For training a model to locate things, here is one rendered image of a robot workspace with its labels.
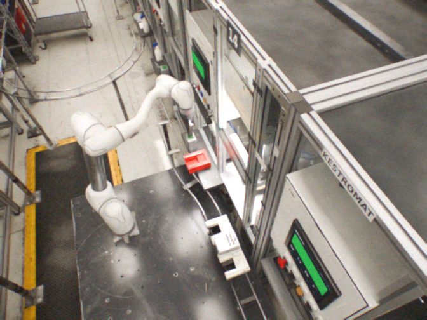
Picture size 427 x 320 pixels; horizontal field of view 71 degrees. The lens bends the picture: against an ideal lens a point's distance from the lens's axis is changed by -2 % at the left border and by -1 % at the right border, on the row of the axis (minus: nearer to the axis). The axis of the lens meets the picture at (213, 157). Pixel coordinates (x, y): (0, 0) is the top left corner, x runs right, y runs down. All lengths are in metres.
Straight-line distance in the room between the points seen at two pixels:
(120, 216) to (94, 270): 0.39
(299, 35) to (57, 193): 2.85
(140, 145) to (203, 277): 1.96
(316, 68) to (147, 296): 1.58
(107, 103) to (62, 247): 1.91
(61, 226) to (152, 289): 1.47
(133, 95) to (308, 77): 3.37
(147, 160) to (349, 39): 2.58
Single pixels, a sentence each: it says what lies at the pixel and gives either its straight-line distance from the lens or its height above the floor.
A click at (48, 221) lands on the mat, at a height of 0.01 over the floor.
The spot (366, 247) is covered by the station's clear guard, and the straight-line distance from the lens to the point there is 0.85.
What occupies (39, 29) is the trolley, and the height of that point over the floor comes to 0.26.
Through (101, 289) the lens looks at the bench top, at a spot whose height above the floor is 0.68.
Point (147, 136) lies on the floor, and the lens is 3.60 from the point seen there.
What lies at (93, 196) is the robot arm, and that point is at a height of 0.95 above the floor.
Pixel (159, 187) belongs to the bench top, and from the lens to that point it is 2.32.
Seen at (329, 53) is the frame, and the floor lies 2.01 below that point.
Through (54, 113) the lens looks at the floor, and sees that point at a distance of 4.33.
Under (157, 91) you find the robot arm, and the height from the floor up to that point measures 1.42.
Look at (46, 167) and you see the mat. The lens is 3.73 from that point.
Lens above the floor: 2.60
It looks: 52 degrees down
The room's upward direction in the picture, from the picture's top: 3 degrees counter-clockwise
